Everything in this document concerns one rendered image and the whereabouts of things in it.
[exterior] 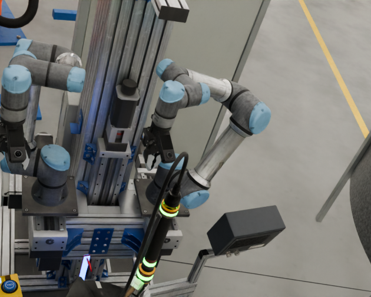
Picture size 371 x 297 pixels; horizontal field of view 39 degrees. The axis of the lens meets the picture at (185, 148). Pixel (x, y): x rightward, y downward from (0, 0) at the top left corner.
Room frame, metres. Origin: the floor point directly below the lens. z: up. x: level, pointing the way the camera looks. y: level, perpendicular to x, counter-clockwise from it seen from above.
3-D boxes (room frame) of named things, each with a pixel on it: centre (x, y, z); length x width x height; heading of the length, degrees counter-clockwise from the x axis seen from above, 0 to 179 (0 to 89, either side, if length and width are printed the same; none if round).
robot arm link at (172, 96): (1.46, 0.10, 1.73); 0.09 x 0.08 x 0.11; 139
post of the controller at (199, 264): (1.50, -0.22, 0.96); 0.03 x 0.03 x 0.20; 37
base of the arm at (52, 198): (1.53, 0.47, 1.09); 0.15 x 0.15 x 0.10
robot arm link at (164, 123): (1.45, 0.11, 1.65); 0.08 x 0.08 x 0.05
